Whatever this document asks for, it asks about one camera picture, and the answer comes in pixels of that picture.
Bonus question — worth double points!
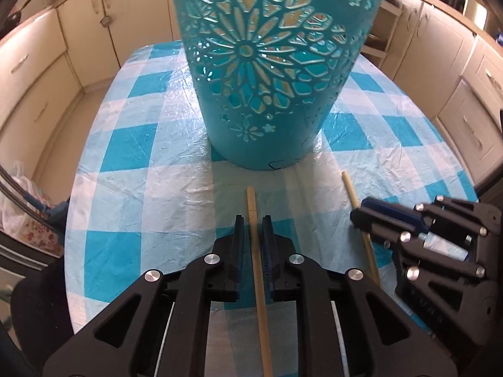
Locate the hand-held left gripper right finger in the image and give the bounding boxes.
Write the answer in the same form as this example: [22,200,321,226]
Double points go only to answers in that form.
[262,214,458,377]

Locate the blue checkered plastic tablecloth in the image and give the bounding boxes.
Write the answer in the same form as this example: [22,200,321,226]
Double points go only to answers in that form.
[65,41,480,377]

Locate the black chair seat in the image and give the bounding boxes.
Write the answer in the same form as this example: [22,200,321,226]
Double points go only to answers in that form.
[10,259,75,350]

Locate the white plastic bags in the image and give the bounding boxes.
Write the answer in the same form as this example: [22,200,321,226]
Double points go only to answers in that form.
[0,161,65,256]

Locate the dark blue bag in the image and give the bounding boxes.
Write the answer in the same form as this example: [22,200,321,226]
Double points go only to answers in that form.
[24,192,71,222]

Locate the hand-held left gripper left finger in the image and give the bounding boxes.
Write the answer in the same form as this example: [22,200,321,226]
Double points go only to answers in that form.
[43,214,246,377]

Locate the cream cabinets with drawers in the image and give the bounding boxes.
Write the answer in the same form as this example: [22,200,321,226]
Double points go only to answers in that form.
[393,0,503,189]

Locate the wooden chopstick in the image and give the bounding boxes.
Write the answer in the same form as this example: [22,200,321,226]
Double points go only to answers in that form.
[246,187,274,377]
[341,171,381,285]

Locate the teal cut-out utensil holder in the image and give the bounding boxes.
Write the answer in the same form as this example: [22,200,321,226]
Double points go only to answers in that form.
[165,0,395,171]

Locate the black cooking pot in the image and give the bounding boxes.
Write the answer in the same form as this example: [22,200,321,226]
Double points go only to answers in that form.
[0,0,42,28]

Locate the white tiered trolley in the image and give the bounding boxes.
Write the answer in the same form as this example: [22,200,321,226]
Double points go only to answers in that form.
[359,0,403,69]

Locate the cream drawer cabinet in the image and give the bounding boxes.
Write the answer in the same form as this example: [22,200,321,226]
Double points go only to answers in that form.
[0,8,85,193]

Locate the cream door cabinets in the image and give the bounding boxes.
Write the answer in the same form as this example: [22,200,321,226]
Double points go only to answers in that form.
[55,0,185,83]

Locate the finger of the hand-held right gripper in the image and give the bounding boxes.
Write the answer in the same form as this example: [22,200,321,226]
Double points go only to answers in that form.
[350,207,488,283]
[361,195,503,244]

